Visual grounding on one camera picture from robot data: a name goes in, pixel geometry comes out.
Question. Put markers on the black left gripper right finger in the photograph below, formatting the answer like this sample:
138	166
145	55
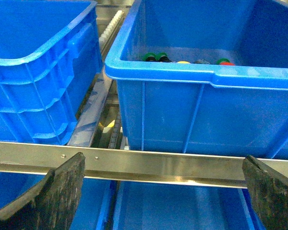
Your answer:
268	190

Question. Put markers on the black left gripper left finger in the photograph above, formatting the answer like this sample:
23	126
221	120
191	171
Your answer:
51	204

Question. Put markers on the blue bin with buttons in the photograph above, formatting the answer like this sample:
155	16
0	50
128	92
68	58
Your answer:
204	107

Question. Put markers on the blue lower bin far left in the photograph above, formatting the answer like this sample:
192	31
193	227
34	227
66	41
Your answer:
94	207

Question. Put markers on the red push button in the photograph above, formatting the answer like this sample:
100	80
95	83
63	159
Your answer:
226	64

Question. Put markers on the blue ribbed bin upper left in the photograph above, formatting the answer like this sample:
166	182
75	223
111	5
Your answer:
49	56

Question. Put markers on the yellow push button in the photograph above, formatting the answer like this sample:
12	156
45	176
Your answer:
183	62

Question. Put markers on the green push button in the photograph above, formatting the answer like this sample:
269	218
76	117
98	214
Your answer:
162	57
149	57

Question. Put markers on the upper steel shelf rail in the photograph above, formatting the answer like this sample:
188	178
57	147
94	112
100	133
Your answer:
127	165

